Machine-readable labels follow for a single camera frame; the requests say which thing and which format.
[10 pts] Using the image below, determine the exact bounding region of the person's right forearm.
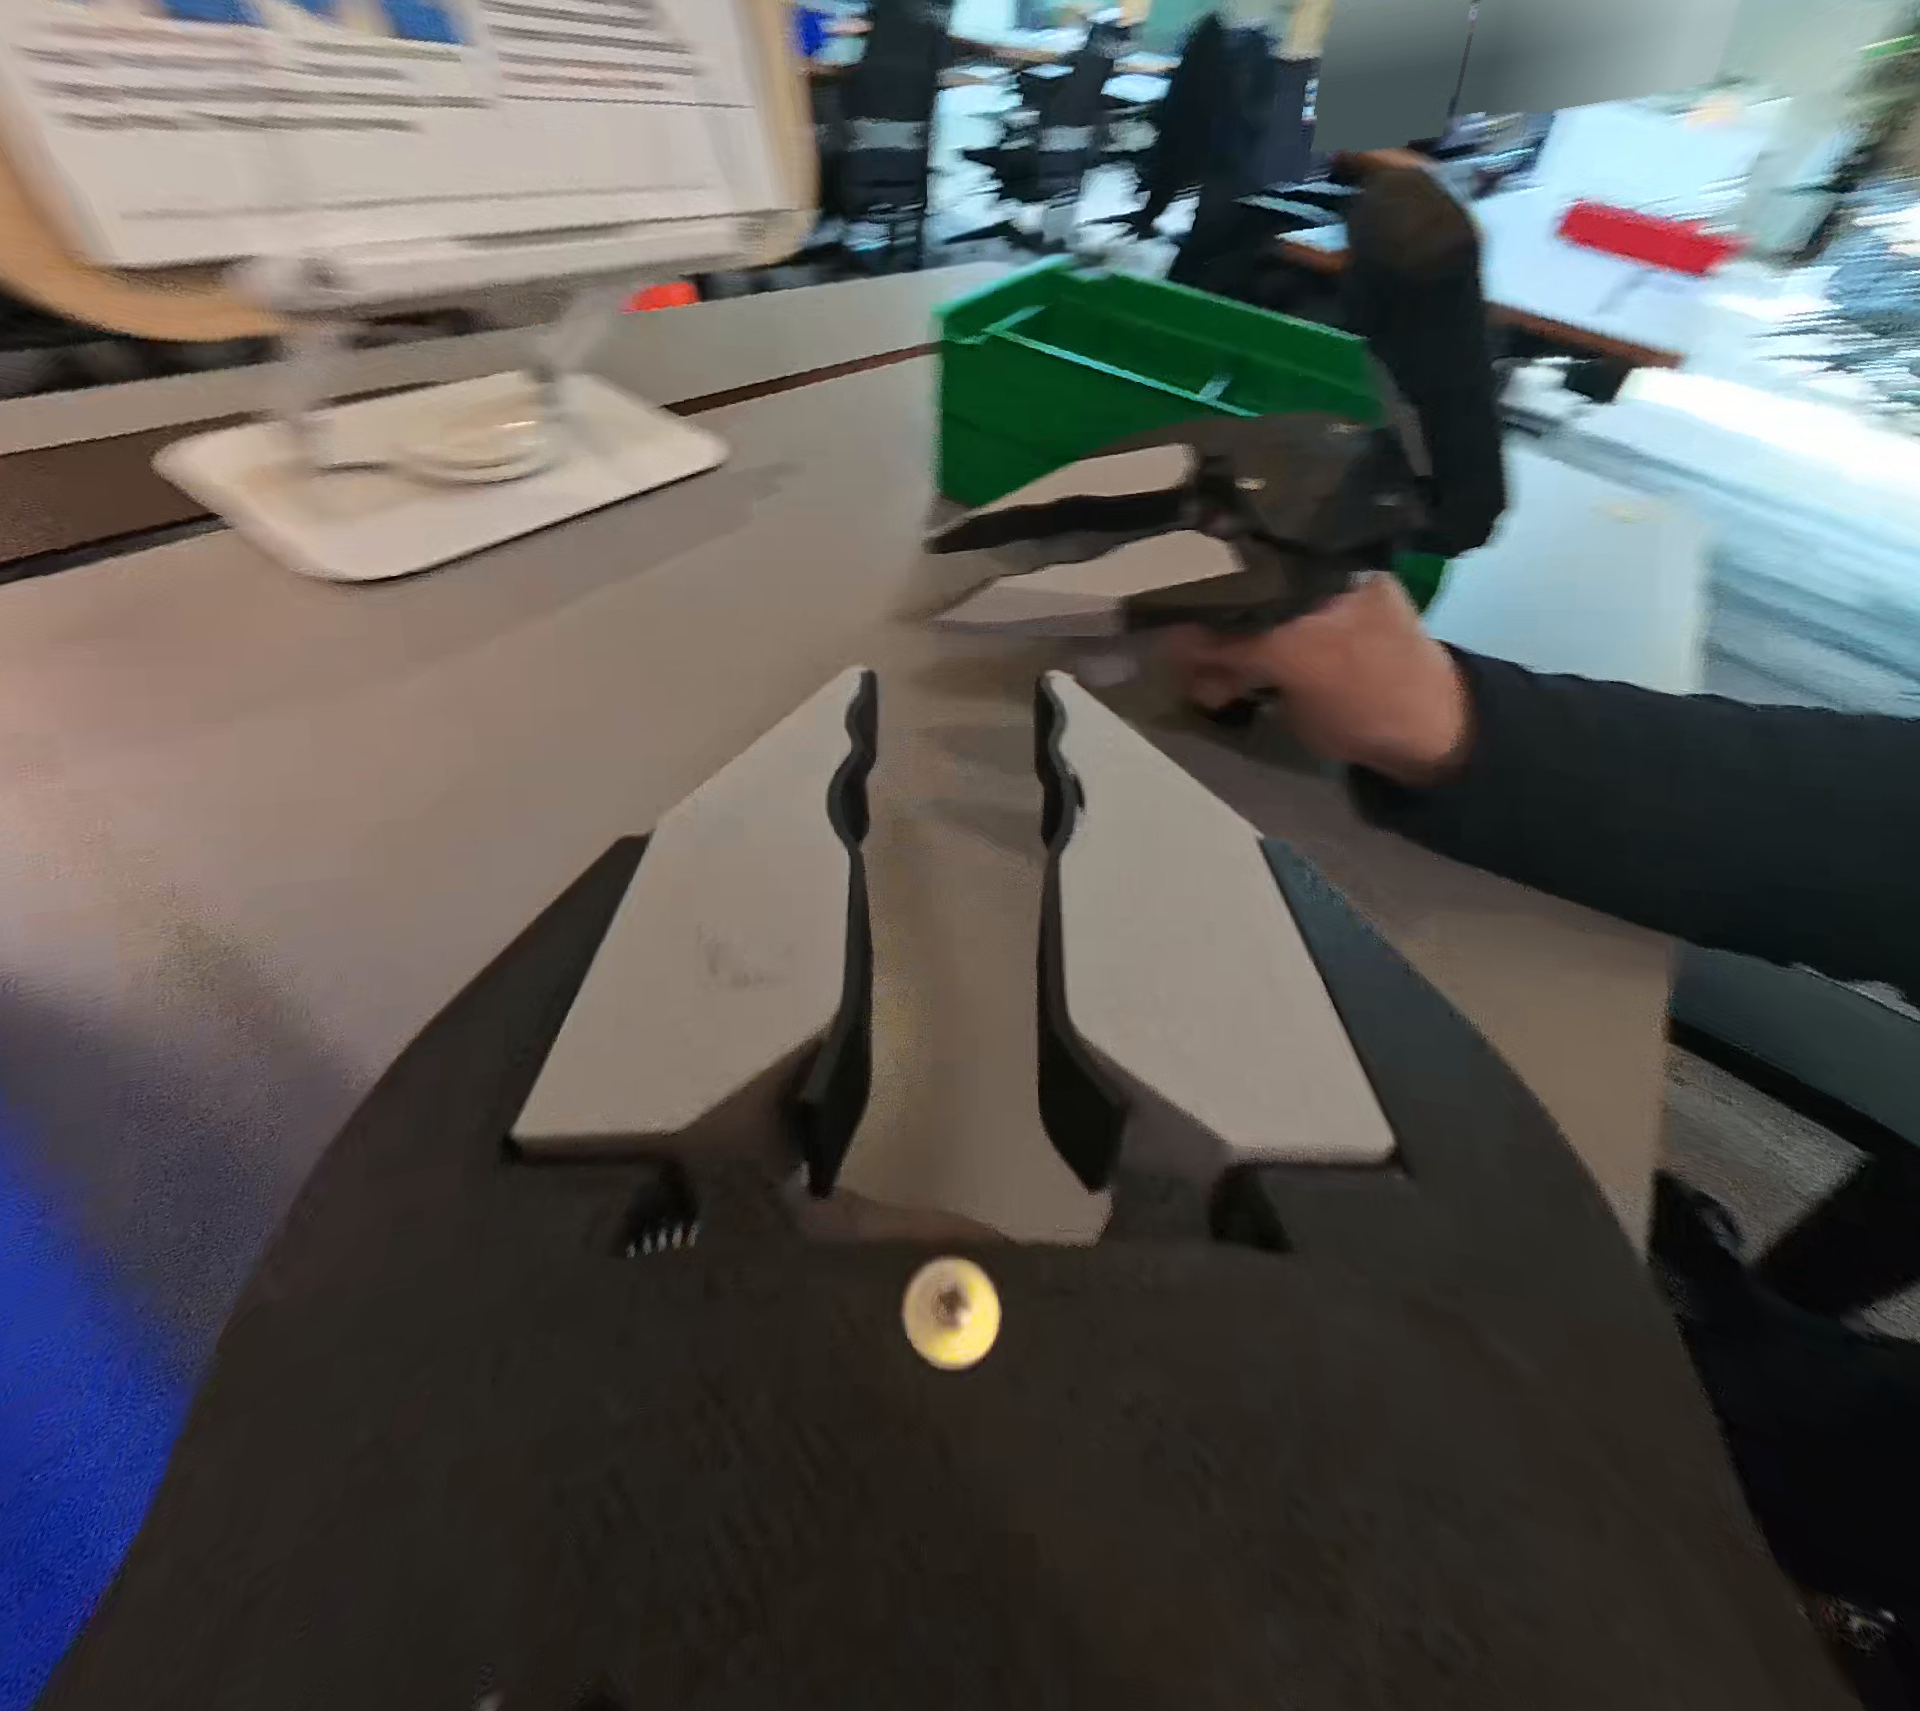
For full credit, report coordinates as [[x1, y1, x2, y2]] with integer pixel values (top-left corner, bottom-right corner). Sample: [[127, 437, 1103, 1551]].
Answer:
[[1351, 646, 1920, 995]]

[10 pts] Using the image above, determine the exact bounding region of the small red bin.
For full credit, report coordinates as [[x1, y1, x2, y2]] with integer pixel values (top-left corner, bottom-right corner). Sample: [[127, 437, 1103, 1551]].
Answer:
[[1559, 200, 1743, 278]]

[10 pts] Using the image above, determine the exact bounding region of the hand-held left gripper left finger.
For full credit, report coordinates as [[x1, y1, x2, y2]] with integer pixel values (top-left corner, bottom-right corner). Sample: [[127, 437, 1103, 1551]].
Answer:
[[508, 667, 878, 1199]]

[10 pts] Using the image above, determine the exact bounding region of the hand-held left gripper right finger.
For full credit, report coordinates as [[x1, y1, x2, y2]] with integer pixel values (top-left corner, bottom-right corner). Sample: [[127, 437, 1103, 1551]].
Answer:
[[1032, 669, 1401, 1191]]

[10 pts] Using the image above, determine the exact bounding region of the black office chair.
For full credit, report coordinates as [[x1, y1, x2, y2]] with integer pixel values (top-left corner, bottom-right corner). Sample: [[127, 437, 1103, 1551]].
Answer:
[[832, 0, 957, 275], [967, 16, 1134, 252]]

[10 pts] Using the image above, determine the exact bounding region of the person's right hand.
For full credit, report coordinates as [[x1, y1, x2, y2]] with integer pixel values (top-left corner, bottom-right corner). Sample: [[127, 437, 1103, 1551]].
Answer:
[[1163, 573, 1474, 791]]

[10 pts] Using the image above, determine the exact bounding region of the green plastic bin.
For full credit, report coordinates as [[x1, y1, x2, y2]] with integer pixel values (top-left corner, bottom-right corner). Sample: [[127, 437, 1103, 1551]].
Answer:
[[934, 259, 1454, 615]]

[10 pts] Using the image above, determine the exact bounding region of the printed instruction sheet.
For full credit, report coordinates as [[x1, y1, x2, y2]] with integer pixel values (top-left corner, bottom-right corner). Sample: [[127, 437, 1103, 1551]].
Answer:
[[0, 0, 797, 269]]

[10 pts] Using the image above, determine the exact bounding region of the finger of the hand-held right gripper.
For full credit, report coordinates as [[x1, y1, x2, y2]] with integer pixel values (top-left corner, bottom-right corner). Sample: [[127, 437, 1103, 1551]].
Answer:
[[924, 485, 1214, 561], [898, 536, 1251, 635]]

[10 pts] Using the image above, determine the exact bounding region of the black hanging jacket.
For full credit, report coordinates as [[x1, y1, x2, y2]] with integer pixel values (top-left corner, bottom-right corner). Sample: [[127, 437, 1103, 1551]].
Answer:
[[1147, 13, 1313, 287]]

